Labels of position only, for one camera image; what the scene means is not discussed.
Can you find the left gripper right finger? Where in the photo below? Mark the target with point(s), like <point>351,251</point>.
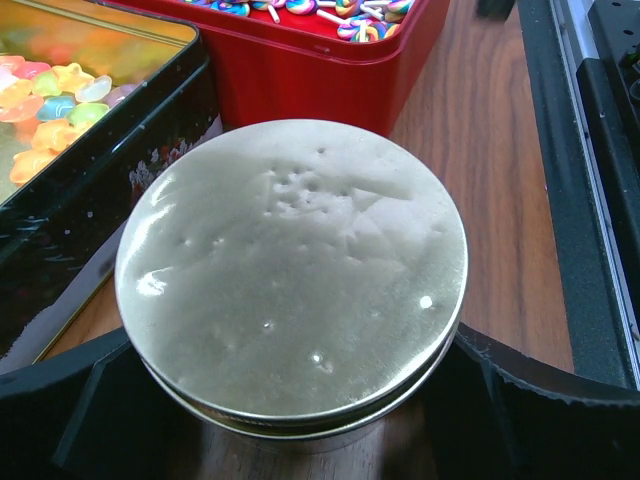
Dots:
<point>495,413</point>

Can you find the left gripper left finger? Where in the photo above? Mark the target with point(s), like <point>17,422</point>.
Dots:
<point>91,412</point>

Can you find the gold jar lid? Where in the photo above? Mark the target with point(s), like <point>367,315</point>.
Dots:
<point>293,279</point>

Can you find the gold tin of gummies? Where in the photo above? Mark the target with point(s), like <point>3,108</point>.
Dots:
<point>97,100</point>

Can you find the red tray of lollipops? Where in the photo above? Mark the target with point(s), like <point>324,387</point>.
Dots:
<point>299,68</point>

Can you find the clear plastic jar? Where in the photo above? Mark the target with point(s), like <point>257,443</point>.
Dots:
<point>395,430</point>

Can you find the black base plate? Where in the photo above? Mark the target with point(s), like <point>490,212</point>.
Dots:
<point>599,311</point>

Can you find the aluminium frame rail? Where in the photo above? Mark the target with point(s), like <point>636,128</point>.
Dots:
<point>600,42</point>

